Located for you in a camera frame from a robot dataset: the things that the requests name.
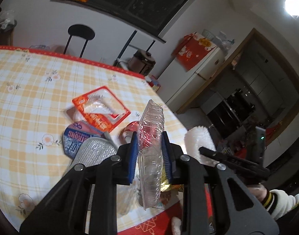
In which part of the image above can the silver foil bag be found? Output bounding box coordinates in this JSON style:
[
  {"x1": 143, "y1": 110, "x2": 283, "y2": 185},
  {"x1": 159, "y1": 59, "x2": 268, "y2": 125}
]
[{"x1": 64, "y1": 137, "x2": 118, "y2": 174}]

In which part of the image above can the blue snack bag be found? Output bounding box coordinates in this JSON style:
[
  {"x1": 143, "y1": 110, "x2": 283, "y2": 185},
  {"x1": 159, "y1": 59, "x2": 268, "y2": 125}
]
[{"x1": 62, "y1": 120, "x2": 106, "y2": 159}]

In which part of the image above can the gold foil wrapper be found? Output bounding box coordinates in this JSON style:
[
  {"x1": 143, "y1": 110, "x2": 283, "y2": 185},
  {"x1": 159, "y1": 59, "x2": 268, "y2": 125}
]
[{"x1": 161, "y1": 167, "x2": 184, "y2": 192}]

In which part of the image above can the red crushed can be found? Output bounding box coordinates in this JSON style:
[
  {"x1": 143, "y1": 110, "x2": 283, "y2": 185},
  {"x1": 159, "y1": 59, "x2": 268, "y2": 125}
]
[{"x1": 119, "y1": 121, "x2": 139, "y2": 144}]

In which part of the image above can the clear plastic tray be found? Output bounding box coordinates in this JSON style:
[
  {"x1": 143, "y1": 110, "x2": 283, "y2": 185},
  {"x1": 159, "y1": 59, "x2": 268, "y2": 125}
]
[{"x1": 137, "y1": 99, "x2": 164, "y2": 209}]

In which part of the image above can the red food package sleeve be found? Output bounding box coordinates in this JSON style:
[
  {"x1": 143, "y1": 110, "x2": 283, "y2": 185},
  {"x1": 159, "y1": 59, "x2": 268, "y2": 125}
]
[{"x1": 72, "y1": 86, "x2": 131, "y2": 132}]

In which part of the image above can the right hand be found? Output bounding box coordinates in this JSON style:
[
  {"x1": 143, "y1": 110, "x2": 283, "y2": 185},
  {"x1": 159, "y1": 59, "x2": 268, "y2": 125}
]
[{"x1": 247, "y1": 184, "x2": 267, "y2": 202}]

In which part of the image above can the white fluffy sleeve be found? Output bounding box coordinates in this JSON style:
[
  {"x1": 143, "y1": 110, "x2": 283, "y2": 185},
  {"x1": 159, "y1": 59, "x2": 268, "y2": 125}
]
[{"x1": 184, "y1": 126, "x2": 217, "y2": 167}]

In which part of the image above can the white refrigerator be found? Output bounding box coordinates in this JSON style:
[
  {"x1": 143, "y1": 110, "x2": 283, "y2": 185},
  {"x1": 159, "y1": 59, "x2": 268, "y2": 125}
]
[{"x1": 157, "y1": 47, "x2": 225, "y2": 112}]

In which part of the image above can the checkered tablecloth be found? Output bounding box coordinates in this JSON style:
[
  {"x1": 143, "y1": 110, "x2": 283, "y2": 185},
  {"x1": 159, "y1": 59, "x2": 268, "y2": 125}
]
[{"x1": 0, "y1": 46, "x2": 164, "y2": 230}]

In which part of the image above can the colourful shopping bag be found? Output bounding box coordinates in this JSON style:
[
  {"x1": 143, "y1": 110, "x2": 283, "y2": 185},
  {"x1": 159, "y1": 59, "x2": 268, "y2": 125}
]
[{"x1": 145, "y1": 75, "x2": 161, "y2": 92}]

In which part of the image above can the red cloth on fridge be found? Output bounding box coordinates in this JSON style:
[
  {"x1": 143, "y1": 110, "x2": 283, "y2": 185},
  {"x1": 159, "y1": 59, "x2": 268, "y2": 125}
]
[{"x1": 172, "y1": 32, "x2": 217, "y2": 71}]

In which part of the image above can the brown rice cooker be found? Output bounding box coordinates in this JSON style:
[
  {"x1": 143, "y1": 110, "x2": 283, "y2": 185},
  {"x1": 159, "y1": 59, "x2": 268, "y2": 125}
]
[{"x1": 128, "y1": 49, "x2": 156, "y2": 76}]

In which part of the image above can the black metal shelf rack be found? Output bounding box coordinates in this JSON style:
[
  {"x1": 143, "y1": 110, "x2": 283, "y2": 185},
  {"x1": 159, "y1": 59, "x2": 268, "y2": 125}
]
[{"x1": 113, "y1": 30, "x2": 156, "y2": 66}]

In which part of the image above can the black round stool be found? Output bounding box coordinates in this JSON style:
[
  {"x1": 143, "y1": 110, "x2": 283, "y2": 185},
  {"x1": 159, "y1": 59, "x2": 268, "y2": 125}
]
[{"x1": 63, "y1": 24, "x2": 95, "y2": 58}]

